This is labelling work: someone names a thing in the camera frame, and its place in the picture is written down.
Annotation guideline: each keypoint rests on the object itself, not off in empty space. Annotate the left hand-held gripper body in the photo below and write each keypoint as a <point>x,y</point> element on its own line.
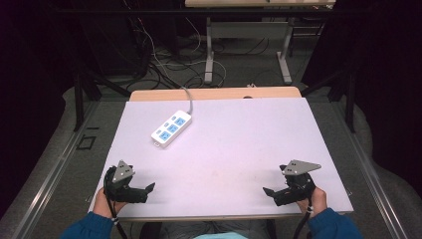
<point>122,172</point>

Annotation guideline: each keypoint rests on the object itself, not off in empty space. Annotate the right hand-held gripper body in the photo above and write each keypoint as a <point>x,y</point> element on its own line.
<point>298,179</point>

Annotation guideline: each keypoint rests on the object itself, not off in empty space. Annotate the person's right hand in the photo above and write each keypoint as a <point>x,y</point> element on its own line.
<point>316,202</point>

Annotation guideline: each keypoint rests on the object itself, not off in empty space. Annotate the person's left hand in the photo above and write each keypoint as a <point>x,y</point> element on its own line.
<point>101,205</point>

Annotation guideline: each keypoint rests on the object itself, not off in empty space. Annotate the white board sheet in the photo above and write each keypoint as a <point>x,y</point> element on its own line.
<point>232,156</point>

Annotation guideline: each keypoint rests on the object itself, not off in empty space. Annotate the white power strip blue sockets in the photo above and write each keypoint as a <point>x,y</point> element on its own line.
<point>171,128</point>

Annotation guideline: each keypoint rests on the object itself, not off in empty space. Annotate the black metal stand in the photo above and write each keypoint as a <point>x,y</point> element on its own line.
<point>83,96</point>
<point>348,96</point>

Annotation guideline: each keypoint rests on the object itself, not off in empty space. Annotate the wooden table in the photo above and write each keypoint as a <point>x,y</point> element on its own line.
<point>215,93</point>

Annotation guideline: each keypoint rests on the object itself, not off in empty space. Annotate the desk with grey metal legs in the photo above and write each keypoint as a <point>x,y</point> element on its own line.
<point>252,30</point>

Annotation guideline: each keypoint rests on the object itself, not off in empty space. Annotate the silver floor rail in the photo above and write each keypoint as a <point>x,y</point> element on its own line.
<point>371,176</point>
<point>49,179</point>

